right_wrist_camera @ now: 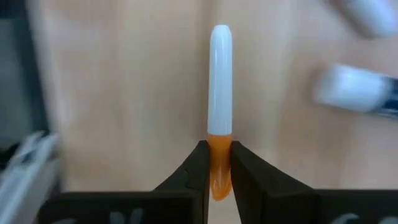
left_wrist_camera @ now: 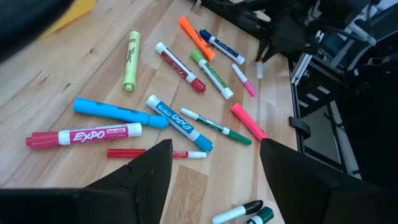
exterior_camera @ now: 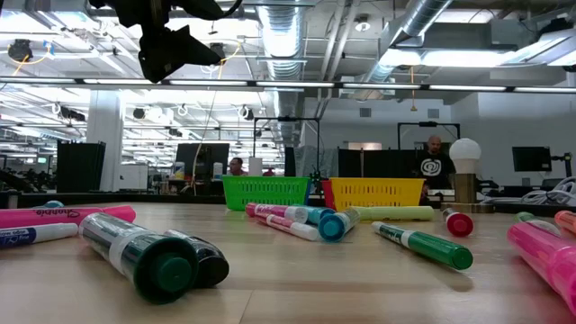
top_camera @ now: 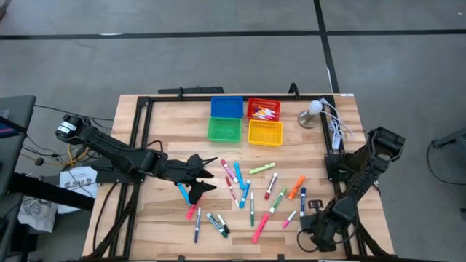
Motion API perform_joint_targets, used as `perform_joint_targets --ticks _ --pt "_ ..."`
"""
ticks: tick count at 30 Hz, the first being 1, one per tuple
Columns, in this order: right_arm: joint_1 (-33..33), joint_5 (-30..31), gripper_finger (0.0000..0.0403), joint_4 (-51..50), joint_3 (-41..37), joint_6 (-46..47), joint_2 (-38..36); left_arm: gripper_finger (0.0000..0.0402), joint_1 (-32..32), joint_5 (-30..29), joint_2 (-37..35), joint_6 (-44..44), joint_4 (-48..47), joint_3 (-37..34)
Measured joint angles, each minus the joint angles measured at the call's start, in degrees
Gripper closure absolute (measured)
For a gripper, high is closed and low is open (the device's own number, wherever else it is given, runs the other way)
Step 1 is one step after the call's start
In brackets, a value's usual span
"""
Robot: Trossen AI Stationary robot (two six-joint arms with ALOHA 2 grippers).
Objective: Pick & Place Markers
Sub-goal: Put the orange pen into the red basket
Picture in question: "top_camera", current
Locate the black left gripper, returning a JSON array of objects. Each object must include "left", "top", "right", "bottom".
[{"left": 158, "top": 156, "right": 219, "bottom": 205}]

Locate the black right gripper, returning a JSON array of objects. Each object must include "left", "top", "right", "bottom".
[{"left": 299, "top": 209, "right": 345, "bottom": 253}]

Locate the thin red Expo marker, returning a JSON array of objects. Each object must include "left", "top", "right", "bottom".
[{"left": 224, "top": 175, "right": 240, "bottom": 208}]

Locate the pink highlighter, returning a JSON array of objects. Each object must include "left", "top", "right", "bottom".
[
  {"left": 251, "top": 213, "right": 270, "bottom": 245},
  {"left": 186, "top": 203, "right": 200, "bottom": 221}
]

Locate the light blue Expo marker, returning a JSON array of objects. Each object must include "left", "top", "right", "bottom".
[{"left": 239, "top": 178, "right": 252, "bottom": 210}]

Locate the thin green marker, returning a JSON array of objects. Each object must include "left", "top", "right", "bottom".
[{"left": 249, "top": 191, "right": 256, "bottom": 228}]

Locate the light blue highlighter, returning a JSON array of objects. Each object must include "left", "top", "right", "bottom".
[
  {"left": 233, "top": 162, "right": 246, "bottom": 191},
  {"left": 177, "top": 183, "right": 192, "bottom": 205}
]

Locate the dark blue Expo marker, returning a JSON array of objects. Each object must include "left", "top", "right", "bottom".
[{"left": 299, "top": 186, "right": 307, "bottom": 218}]

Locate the light green Expo marker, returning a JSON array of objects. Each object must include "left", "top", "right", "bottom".
[{"left": 269, "top": 186, "right": 288, "bottom": 214}]

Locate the orange highlighter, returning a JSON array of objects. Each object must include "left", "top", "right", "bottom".
[{"left": 288, "top": 175, "right": 307, "bottom": 202}]

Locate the maroon Expo marker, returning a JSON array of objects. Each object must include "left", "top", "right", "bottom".
[{"left": 264, "top": 172, "right": 279, "bottom": 201}]

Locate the green plastic basket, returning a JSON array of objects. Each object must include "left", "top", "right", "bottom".
[{"left": 207, "top": 116, "right": 243, "bottom": 143}]

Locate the yellow highlighter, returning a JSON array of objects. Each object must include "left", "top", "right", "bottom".
[{"left": 248, "top": 162, "right": 277, "bottom": 175}]

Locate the blue plastic basket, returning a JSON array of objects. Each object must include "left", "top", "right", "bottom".
[{"left": 210, "top": 95, "right": 245, "bottom": 119}]

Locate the yellow plastic basket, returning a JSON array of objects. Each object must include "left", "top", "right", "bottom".
[{"left": 247, "top": 119, "right": 284, "bottom": 148}]

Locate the black bar device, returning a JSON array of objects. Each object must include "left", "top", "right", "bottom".
[{"left": 157, "top": 86, "right": 225, "bottom": 95}]

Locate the red plastic basket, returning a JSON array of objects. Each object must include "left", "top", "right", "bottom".
[{"left": 246, "top": 97, "right": 282, "bottom": 122}]

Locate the white bulb brass lamp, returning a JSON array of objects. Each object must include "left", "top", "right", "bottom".
[{"left": 297, "top": 99, "right": 324, "bottom": 130}]

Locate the white printed paper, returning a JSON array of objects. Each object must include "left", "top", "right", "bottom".
[{"left": 58, "top": 166, "right": 99, "bottom": 214}]

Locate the black support beam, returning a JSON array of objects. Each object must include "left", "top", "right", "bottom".
[{"left": 7, "top": 172, "right": 96, "bottom": 212}]

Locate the patterned white cloth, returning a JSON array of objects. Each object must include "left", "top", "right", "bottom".
[{"left": 17, "top": 196, "right": 59, "bottom": 234}]

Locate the grey equipment stand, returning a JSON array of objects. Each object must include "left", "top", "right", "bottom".
[{"left": 431, "top": 126, "right": 466, "bottom": 151}]

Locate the black metal table frame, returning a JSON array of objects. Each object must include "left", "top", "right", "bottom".
[{"left": 82, "top": 82, "right": 396, "bottom": 262}]

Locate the yellow cable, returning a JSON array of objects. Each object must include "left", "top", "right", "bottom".
[{"left": 66, "top": 143, "right": 90, "bottom": 167}]

